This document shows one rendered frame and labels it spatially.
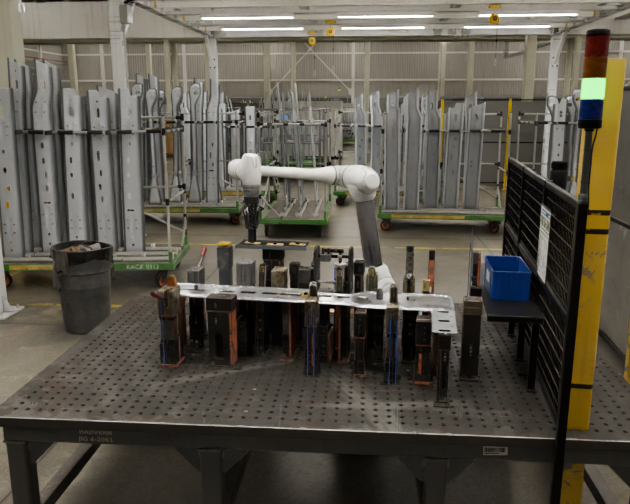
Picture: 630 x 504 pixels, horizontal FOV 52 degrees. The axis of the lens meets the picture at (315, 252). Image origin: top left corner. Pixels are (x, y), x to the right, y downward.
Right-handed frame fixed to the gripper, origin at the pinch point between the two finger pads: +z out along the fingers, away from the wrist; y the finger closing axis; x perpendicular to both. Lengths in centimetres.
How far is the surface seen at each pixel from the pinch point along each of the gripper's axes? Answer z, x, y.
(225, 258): 11.9, -11.0, 8.7
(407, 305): 20, 91, 14
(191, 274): 16.4, -16.7, 29.3
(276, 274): 14.1, 24.5, 16.1
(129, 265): 95, -289, -200
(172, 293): 16, -1, 61
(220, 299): 18, 18, 53
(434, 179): 45, -129, -687
